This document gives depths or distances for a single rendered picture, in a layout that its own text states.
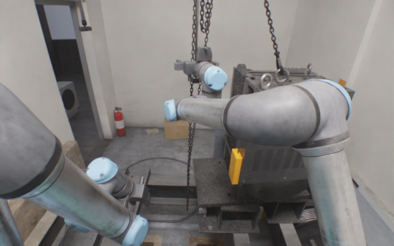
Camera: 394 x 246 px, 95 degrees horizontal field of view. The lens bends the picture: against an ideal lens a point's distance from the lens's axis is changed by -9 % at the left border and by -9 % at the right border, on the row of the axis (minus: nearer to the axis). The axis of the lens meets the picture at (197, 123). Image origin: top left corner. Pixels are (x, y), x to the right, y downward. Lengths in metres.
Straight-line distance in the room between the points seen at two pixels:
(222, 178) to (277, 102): 1.11
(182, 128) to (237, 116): 2.93
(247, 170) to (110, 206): 0.65
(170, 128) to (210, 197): 2.14
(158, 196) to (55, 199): 1.63
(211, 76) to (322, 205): 0.47
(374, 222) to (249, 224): 0.93
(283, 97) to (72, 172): 0.35
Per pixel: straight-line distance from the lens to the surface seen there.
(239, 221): 1.51
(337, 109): 0.45
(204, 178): 1.40
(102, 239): 1.50
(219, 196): 1.31
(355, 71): 2.27
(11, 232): 0.50
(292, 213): 1.67
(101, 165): 0.60
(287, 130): 0.36
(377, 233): 1.89
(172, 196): 1.90
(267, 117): 0.35
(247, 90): 1.03
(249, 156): 0.88
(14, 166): 0.27
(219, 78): 0.68
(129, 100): 3.65
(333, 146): 0.44
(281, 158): 0.96
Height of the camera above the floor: 1.89
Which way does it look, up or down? 29 degrees down
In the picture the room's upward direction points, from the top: 2 degrees clockwise
